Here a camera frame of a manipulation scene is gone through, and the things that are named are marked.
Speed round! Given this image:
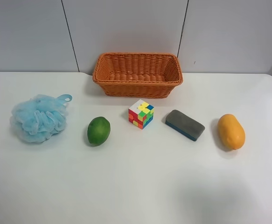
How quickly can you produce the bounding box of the green lemon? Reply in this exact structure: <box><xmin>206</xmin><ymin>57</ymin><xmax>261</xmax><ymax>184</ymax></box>
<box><xmin>87</xmin><ymin>117</ymin><xmax>111</xmax><ymax>146</ymax></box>

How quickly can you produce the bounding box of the colourful puzzle cube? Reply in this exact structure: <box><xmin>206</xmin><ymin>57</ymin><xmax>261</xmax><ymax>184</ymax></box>
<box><xmin>128</xmin><ymin>99</ymin><xmax>154</xmax><ymax>129</ymax></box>

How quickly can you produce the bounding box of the yellow mango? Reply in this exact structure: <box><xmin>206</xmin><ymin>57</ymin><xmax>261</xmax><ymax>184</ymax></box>
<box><xmin>217</xmin><ymin>114</ymin><xmax>245</xmax><ymax>150</ymax></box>

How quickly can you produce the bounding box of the blue mesh bath sponge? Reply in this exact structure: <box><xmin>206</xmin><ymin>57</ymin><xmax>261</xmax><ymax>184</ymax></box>
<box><xmin>10</xmin><ymin>94</ymin><xmax>72</xmax><ymax>143</ymax></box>

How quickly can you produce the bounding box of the grey blue board eraser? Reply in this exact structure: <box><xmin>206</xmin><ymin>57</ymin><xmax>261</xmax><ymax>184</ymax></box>
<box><xmin>165</xmin><ymin>110</ymin><xmax>205</xmax><ymax>141</ymax></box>

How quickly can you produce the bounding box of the orange wicker basket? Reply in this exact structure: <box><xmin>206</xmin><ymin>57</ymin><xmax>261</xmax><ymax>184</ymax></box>
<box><xmin>92</xmin><ymin>53</ymin><xmax>183</xmax><ymax>98</ymax></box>

